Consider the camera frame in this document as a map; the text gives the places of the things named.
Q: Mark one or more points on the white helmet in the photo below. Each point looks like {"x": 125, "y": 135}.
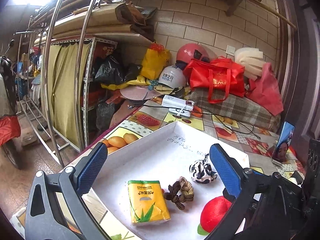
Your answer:
{"x": 172, "y": 77}

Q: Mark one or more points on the yellow curtain shelf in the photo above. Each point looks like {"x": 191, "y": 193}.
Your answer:
{"x": 61, "y": 77}

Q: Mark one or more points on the cream foam roll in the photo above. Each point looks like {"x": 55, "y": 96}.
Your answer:
{"x": 252, "y": 59}

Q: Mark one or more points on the black plastic bag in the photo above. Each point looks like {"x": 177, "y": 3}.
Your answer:
{"x": 111, "y": 71}

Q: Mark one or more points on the red apple plush toy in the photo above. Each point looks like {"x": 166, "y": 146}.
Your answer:
{"x": 212, "y": 214}

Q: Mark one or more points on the dark red fabric bag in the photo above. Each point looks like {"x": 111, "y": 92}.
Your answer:
{"x": 265, "y": 91}

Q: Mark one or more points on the smartphone on stand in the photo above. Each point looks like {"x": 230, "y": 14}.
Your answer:
{"x": 284, "y": 141}

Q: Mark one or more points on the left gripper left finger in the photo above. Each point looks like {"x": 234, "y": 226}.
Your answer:
{"x": 44, "y": 217}

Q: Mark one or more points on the pink helmet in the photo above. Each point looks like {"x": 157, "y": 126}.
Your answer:
{"x": 191, "y": 51}

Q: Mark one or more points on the metal clothes rack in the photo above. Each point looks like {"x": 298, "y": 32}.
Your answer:
{"x": 39, "y": 117}

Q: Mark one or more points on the yellow tissue pack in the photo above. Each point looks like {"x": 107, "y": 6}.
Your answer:
{"x": 147, "y": 203}

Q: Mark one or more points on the red tote bag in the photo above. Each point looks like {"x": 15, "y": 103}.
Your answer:
{"x": 220, "y": 76}

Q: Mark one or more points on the white shallow box tray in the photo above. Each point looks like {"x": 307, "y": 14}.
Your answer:
{"x": 165, "y": 155}

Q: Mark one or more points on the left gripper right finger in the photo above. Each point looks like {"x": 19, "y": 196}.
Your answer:
{"x": 263, "y": 207}

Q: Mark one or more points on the yellow shopping bag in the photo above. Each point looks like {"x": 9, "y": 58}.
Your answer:
{"x": 155, "y": 60}

